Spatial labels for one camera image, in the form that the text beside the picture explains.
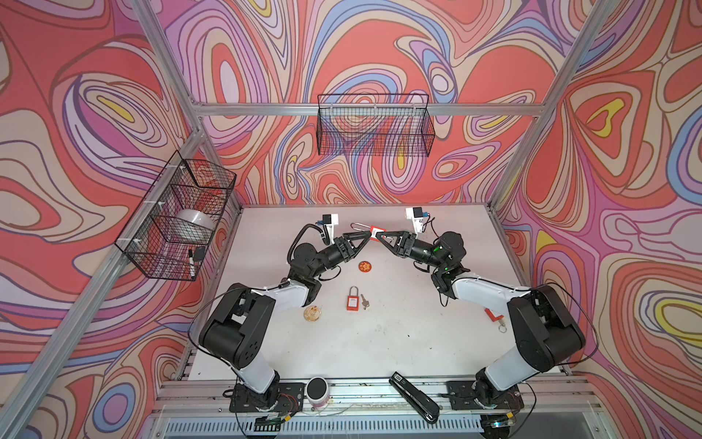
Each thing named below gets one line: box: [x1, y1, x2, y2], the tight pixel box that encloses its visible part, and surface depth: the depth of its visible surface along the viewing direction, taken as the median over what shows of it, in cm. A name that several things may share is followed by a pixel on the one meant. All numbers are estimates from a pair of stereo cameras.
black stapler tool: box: [388, 371, 440, 425], surface depth 72 cm
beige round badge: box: [303, 305, 321, 322], surface depth 90 cm
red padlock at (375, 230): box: [350, 222, 388, 242], surface depth 75 cm
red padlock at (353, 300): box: [346, 285, 360, 312], surface depth 92 cm
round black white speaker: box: [305, 375, 330, 407], surface depth 72 cm
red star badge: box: [358, 260, 373, 274], surface depth 103 cm
